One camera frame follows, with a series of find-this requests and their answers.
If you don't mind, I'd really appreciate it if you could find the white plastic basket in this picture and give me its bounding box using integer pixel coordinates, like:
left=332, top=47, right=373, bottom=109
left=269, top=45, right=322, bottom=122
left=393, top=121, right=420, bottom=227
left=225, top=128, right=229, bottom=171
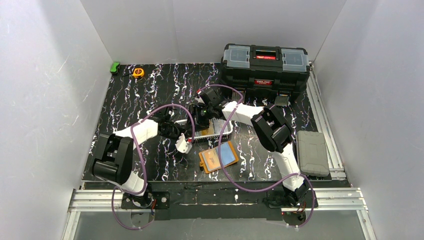
left=194, top=118, right=233, bottom=141

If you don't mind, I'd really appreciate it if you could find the orange credit card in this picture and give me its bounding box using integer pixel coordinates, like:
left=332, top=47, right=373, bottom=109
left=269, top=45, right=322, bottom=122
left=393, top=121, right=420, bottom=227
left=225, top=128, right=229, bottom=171
left=202, top=148, right=221, bottom=171

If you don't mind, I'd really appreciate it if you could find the orange leather card holder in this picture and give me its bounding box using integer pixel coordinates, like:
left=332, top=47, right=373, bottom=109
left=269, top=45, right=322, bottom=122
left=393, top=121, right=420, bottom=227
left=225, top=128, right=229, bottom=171
left=198, top=141, right=239, bottom=174

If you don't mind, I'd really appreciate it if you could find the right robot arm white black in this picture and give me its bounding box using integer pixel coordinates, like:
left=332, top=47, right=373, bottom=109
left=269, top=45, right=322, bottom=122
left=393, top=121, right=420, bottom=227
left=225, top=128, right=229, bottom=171
left=191, top=84, right=310, bottom=206

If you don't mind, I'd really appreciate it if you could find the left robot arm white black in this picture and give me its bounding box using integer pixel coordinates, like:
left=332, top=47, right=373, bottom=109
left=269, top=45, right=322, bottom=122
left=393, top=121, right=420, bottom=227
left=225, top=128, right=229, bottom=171
left=90, top=104, right=195, bottom=197

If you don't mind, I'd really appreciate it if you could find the white patterned card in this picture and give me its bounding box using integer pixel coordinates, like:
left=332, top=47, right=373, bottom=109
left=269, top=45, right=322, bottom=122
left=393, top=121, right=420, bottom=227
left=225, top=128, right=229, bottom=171
left=212, top=119, right=228, bottom=134

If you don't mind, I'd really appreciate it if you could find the black red toolbox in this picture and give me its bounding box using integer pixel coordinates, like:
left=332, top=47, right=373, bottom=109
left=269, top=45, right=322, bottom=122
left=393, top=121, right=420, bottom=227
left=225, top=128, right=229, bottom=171
left=219, top=43, right=311, bottom=106

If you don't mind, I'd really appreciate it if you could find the yellow tape measure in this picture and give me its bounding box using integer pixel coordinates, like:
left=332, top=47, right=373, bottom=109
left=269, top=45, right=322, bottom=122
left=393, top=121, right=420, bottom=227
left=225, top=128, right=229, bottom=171
left=132, top=67, right=145, bottom=79

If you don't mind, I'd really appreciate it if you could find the green small object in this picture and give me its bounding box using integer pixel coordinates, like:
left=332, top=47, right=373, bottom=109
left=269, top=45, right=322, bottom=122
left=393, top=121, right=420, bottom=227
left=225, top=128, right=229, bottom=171
left=109, top=61, right=121, bottom=75

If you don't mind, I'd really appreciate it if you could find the grey plastic case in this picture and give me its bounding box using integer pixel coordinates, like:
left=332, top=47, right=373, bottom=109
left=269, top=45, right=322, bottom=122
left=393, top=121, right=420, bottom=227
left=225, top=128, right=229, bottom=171
left=296, top=130, right=330, bottom=177

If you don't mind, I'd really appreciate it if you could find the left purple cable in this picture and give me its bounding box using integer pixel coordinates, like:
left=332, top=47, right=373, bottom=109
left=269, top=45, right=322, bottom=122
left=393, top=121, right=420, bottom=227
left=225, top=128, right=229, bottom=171
left=110, top=103, right=196, bottom=232

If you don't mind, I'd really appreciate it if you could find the purple cable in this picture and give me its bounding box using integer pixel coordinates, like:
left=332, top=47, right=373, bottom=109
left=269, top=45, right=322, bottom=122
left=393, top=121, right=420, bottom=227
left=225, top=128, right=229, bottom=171
left=197, top=84, right=317, bottom=229
left=110, top=103, right=196, bottom=232

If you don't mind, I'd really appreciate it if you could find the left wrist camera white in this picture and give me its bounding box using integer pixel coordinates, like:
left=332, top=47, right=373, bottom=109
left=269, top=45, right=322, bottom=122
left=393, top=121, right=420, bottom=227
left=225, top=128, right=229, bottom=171
left=175, top=133, right=193, bottom=154

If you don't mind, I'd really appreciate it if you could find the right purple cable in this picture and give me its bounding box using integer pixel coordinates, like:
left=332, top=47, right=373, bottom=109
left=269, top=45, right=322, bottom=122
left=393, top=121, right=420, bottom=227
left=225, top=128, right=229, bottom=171
left=197, top=84, right=317, bottom=229

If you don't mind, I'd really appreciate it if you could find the aluminium right rail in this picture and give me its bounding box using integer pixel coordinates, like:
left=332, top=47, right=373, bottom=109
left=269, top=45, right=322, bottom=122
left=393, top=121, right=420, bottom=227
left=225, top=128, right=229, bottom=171
left=306, top=61, right=344, bottom=171

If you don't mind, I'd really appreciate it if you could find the aluminium rail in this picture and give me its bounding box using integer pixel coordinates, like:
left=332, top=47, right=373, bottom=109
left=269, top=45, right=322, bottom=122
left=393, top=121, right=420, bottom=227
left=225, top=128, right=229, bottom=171
left=306, top=61, right=344, bottom=171
left=62, top=187, right=376, bottom=240

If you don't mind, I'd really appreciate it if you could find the aluminium front rail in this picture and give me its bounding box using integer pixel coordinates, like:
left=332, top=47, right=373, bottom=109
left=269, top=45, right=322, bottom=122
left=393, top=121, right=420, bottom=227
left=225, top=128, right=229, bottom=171
left=62, top=187, right=376, bottom=240

